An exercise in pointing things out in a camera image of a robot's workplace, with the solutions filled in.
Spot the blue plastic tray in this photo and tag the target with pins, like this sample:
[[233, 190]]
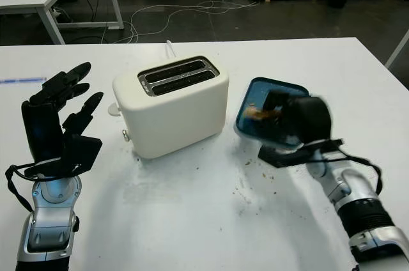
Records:
[[252, 95]]

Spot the toasted bread slice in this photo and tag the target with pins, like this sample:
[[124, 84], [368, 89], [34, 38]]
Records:
[[254, 112]]

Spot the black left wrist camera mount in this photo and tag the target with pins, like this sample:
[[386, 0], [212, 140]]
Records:
[[83, 152]]

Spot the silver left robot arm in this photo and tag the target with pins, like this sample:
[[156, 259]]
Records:
[[48, 220]]

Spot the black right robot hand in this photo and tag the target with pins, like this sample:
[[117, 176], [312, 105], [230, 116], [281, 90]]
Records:
[[314, 120]]

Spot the white toaster lever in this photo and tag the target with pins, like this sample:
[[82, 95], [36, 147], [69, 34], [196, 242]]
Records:
[[112, 109]]

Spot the blue tape strip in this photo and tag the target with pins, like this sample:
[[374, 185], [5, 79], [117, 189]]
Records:
[[22, 80]]

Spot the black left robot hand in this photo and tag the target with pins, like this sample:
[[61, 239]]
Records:
[[41, 124]]

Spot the chrome toaster knob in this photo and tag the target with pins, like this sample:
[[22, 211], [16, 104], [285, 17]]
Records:
[[126, 135]]

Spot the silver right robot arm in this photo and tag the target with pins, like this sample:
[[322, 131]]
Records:
[[364, 213]]

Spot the cream white two-slot toaster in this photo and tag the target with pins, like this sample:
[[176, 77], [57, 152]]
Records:
[[172, 117]]

